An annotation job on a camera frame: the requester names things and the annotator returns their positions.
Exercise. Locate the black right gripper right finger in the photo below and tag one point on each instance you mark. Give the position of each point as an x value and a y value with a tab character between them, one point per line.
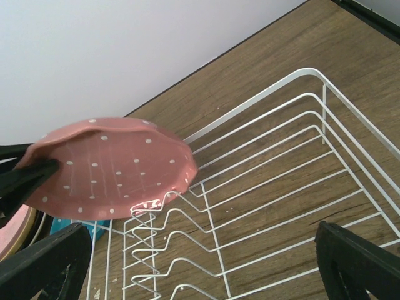
352	267

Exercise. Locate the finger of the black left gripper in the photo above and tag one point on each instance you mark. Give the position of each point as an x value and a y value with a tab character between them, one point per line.
17	185
12	152

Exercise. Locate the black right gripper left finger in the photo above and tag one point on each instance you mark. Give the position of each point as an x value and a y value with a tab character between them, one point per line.
53	268

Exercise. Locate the dark striped rim plate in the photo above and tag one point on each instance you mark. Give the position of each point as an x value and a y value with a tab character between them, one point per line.
41	228

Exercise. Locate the yellow plate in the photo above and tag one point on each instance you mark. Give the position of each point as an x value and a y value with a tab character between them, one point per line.
23	236

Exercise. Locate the dark pink scalloped plate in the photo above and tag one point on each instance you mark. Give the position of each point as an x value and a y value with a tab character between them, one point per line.
109	167

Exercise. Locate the light pink plate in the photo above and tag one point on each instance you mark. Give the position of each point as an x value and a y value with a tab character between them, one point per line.
13	229

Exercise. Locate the white wire dish rack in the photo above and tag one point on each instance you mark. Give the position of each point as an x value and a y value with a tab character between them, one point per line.
270	171

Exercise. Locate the black front mounting rail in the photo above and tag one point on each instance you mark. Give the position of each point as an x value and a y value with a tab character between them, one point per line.
367	15

